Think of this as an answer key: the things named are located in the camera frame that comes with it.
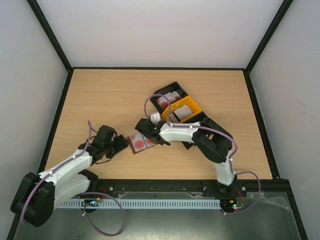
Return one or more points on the yellow middle tray compartment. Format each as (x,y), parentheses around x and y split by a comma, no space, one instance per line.
(184,101)

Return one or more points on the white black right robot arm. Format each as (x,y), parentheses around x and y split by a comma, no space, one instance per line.
(211,139)

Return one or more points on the black left tray compartment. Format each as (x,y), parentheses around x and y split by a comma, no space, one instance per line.
(174,86)

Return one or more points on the black metal cage frame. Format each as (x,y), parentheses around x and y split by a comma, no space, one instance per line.
(285,5)

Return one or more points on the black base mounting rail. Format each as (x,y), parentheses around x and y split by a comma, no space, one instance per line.
(205,188)

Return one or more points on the red white card stack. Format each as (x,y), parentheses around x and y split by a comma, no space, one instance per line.
(170,97)

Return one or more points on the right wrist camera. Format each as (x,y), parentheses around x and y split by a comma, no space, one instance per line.
(155,117)

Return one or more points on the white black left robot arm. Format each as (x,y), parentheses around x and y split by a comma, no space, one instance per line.
(38,195)

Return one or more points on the black tray compartment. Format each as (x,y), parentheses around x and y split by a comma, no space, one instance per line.
(174,86)
(196,118)

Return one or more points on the brown leather card holder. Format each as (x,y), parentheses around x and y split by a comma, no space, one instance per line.
(147,141)

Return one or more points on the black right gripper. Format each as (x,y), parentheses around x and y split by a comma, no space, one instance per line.
(151,133)

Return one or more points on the black right tray compartment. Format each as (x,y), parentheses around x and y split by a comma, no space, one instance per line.
(196,118)

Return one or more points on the light blue slotted cable duct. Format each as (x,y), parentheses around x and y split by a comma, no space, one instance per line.
(203,204)

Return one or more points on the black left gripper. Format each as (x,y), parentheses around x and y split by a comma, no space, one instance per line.
(121,145)

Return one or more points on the red white credit card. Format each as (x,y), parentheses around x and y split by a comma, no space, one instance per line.
(135,137)
(139,145)

